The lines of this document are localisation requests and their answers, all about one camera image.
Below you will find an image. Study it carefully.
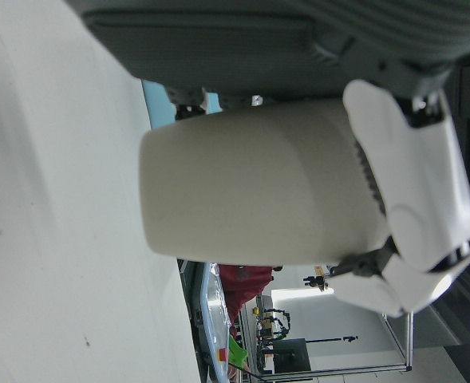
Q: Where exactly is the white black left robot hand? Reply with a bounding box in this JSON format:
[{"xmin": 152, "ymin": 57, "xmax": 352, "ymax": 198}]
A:
[{"xmin": 65, "ymin": 0, "xmax": 470, "ymax": 318}]

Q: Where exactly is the beige plastic cup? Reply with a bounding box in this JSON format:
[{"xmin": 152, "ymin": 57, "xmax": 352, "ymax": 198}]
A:
[{"xmin": 138, "ymin": 99, "xmax": 391, "ymax": 267}]

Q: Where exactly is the grey teach pendant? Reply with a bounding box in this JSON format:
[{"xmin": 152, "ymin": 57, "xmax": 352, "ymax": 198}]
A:
[{"xmin": 177, "ymin": 259, "xmax": 235, "ymax": 383}]

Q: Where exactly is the person in red shirt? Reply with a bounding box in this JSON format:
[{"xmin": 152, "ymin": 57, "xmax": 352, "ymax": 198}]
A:
[{"xmin": 217, "ymin": 263, "xmax": 276, "ymax": 340}]

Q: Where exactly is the white table with metal frame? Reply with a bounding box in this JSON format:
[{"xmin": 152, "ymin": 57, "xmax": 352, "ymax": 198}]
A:
[{"xmin": 258, "ymin": 285, "xmax": 415, "ymax": 376}]

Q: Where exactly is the light blue plastic box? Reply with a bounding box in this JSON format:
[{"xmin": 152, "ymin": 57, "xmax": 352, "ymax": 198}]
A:
[{"xmin": 140, "ymin": 79, "xmax": 223, "ymax": 131}]

